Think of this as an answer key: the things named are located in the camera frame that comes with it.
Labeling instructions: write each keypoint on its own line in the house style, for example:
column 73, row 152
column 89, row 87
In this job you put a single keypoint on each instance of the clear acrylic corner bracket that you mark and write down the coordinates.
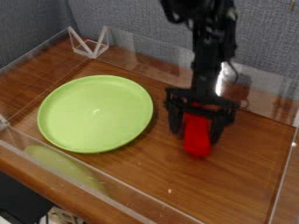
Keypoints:
column 87, row 47

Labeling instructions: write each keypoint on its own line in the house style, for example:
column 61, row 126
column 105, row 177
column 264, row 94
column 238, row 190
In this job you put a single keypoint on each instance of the clear acrylic enclosure wall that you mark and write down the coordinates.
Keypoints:
column 149, row 182

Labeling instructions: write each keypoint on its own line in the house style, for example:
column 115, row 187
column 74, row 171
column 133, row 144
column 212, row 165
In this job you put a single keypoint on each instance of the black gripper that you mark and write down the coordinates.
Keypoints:
column 216, row 107

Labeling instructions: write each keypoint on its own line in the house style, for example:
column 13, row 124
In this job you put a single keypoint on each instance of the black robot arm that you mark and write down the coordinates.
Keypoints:
column 212, row 19

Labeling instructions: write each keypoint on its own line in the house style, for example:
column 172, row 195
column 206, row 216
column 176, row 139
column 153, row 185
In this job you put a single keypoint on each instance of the green round plate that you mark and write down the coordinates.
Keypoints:
column 95, row 114

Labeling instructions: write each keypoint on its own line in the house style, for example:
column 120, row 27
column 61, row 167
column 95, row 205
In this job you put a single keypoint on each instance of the red ridged carrot block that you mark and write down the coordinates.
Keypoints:
column 197, row 137

